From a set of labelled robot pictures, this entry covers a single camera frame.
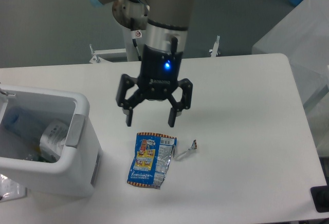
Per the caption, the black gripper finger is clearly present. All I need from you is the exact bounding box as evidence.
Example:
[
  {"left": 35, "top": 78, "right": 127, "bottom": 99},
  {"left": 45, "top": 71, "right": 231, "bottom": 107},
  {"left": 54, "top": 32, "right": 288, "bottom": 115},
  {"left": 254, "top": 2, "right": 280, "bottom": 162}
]
[
  {"left": 168, "top": 78, "right": 193, "bottom": 127},
  {"left": 115, "top": 73, "right": 150, "bottom": 127}
]

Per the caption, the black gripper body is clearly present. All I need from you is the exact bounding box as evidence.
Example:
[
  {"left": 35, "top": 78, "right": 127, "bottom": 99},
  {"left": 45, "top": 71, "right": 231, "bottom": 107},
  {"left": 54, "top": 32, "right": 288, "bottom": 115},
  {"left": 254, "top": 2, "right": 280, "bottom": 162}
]
[{"left": 137, "top": 45, "right": 183, "bottom": 100}]

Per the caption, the blue snack wrapper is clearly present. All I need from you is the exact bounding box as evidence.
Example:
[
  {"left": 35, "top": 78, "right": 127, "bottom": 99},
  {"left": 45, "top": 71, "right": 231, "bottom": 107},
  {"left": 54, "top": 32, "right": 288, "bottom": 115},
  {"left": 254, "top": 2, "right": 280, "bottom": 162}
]
[{"left": 127, "top": 132, "right": 197, "bottom": 189}]

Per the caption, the white plastic bag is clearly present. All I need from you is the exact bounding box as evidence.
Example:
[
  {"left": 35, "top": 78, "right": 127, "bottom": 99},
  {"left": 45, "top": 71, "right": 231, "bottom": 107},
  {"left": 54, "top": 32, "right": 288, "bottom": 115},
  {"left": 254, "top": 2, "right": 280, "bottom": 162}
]
[{"left": 40, "top": 119, "right": 69, "bottom": 163}]

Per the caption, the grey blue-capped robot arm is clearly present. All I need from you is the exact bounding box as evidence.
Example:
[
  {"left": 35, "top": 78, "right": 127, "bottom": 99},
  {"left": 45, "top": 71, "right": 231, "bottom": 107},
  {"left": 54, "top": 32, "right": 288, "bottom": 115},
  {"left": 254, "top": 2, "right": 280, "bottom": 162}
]
[{"left": 90, "top": 0, "right": 194, "bottom": 127}]

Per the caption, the white open trash can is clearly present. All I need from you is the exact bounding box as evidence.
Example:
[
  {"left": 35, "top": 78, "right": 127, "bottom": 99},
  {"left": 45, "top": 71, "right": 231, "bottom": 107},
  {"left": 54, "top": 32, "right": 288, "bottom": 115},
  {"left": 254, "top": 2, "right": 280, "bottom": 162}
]
[{"left": 1, "top": 84, "right": 102, "bottom": 197}]

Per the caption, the metal table clamp bolt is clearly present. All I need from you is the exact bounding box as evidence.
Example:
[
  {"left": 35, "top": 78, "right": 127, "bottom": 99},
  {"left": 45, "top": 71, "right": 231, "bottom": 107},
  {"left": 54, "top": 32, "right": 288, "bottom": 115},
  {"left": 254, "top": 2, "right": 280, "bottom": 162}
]
[{"left": 209, "top": 35, "right": 221, "bottom": 58}]

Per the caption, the clear plastic sheet under bin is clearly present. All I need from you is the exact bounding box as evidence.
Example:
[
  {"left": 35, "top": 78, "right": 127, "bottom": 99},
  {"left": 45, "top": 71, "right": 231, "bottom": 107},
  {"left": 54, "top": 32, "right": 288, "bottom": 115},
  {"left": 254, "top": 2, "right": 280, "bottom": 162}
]
[{"left": 1, "top": 174, "right": 27, "bottom": 203}]

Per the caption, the black device at table edge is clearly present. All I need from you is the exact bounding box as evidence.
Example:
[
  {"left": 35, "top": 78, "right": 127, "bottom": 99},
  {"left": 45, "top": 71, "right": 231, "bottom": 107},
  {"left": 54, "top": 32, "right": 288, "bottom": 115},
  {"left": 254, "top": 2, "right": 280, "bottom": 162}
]
[{"left": 310, "top": 185, "right": 328, "bottom": 213}]

